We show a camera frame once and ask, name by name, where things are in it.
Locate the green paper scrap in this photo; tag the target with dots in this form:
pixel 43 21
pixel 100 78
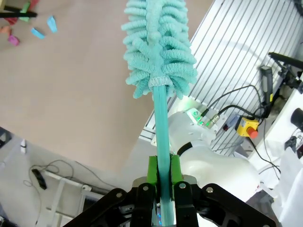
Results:
pixel 25 7

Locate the orange paper scrap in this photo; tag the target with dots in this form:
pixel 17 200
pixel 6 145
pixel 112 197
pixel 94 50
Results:
pixel 4 30

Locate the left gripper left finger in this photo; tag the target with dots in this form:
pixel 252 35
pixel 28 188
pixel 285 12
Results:
pixel 142 208

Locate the red triangular paper scrap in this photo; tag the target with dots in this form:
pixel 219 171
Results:
pixel 34 3

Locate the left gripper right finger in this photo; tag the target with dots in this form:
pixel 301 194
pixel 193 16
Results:
pixel 187 208

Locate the black clamp stand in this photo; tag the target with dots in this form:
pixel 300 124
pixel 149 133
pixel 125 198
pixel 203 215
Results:
pixel 284 59

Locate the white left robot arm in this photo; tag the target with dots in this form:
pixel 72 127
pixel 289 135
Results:
pixel 213 170

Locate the light blue paper scrap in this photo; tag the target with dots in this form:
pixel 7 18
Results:
pixel 38 33

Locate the black power adapter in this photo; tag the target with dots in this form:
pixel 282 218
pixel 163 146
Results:
pixel 39 178

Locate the yellow emergency stop button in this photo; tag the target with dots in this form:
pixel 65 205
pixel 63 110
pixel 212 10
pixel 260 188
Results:
pixel 245 125

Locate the cyan paper scrap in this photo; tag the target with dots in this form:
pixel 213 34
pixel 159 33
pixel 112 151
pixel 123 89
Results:
pixel 52 24

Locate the teal microfibre duster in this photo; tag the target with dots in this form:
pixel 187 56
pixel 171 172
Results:
pixel 162 132

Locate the magenta paper scrap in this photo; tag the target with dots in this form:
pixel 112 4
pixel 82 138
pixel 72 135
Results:
pixel 13 40

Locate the slotted aluminium base plate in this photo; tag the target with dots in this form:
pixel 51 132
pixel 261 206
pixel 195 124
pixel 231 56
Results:
pixel 236 35

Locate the black camera lens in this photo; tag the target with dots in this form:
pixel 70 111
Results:
pixel 297 118

